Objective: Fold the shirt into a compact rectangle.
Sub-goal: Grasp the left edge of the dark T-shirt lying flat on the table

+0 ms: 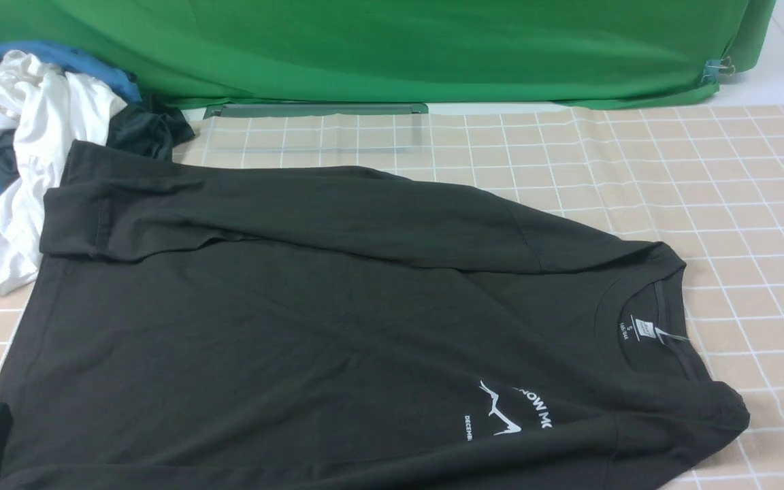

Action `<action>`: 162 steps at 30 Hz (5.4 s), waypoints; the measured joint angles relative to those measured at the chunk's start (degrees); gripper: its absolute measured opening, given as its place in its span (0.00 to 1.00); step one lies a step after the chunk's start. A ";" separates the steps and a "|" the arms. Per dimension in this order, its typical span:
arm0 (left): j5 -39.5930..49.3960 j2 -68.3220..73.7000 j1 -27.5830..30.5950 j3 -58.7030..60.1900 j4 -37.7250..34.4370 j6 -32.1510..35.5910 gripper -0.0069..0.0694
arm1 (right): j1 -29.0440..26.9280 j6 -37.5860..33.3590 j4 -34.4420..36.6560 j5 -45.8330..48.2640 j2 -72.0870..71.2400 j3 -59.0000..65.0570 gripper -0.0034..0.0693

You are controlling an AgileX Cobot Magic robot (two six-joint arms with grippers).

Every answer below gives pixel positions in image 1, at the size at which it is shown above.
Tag dark gray long-sleeved shirt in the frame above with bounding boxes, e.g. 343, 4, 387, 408
0, 143, 750, 489

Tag blue crumpled garment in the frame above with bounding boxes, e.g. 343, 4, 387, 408
0, 40, 143, 193

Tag white crumpled garment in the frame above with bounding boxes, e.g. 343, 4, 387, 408
0, 50, 127, 295

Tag dark teal crumpled garment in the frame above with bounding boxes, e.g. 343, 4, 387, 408
0, 97, 195, 194

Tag clear acrylic board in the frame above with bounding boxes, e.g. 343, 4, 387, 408
191, 102, 432, 154

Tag green backdrop cloth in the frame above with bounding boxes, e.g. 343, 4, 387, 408
0, 1, 775, 110

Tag beige checkered tablecloth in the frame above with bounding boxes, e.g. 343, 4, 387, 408
0, 108, 784, 489

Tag binder clips on backdrop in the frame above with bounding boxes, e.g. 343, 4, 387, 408
700, 56, 736, 86

